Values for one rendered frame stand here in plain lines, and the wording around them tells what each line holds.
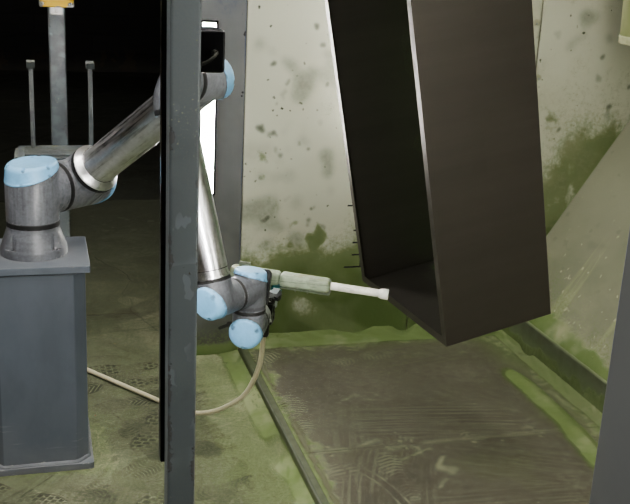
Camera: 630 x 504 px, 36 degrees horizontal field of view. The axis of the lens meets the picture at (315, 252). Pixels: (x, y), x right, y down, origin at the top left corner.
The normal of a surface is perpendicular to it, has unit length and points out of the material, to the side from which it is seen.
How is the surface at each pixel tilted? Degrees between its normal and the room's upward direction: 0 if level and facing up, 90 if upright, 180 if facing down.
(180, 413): 90
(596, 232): 57
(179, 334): 90
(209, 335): 90
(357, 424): 0
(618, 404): 90
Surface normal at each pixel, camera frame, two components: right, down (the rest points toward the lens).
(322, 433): 0.05, -0.96
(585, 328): -0.78, -0.49
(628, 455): -0.96, 0.04
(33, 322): 0.26, 0.29
